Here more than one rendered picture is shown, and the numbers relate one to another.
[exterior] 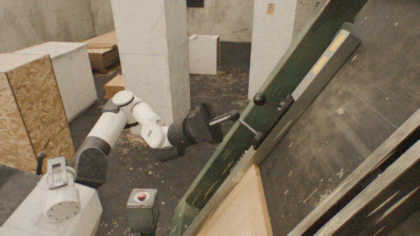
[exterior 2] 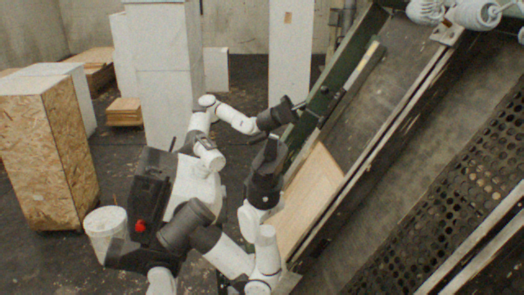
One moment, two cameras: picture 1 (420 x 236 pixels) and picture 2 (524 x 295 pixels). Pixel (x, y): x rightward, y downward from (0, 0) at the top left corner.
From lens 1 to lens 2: 0.65 m
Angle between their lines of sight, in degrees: 9
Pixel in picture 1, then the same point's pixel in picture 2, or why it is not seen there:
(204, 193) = not seen: hidden behind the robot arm
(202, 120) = (286, 107)
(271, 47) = (291, 57)
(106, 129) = (202, 124)
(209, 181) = not seen: hidden behind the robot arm
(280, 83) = (329, 82)
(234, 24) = (240, 34)
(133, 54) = (151, 71)
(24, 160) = (54, 188)
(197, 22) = not seen: hidden behind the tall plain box
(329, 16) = (362, 31)
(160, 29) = (181, 43)
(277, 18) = (295, 27)
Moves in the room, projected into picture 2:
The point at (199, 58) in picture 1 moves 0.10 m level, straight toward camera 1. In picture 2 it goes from (208, 73) to (209, 74)
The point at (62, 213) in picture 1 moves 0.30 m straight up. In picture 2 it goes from (215, 165) to (209, 75)
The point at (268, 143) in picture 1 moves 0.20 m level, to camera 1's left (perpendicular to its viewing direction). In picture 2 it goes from (329, 124) to (283, 127)
